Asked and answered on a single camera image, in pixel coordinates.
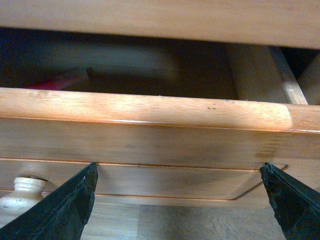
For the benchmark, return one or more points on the pink marker with clear cap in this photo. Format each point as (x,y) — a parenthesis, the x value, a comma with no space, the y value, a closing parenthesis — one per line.
(61,82)

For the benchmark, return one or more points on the wooden dresser cabinet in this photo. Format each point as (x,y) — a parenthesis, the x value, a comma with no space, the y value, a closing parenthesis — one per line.
(289,23)

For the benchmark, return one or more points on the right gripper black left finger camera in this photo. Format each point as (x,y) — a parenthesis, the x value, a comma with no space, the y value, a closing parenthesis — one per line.
(61,215)

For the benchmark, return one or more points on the pale wooden drawer knob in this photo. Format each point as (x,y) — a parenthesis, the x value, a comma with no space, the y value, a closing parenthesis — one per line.
(26,194)

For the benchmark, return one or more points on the wooden top drawer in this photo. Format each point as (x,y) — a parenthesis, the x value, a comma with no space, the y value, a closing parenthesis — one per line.
(161,150)

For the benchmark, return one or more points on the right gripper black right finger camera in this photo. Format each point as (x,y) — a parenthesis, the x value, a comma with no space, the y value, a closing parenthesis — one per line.
(296,206)

